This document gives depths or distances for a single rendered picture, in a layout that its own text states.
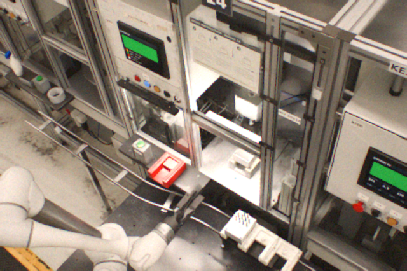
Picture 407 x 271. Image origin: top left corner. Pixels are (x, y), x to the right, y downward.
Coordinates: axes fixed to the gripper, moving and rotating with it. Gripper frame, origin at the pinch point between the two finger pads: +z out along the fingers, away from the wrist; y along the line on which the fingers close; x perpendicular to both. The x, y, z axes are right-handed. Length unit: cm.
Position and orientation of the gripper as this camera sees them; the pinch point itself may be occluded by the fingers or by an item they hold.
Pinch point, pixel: (198, 194)
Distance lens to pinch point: 202.1
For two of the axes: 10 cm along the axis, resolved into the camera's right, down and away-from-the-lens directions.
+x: -7.9, -4.4, 4.3
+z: 6.1, -6.4, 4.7
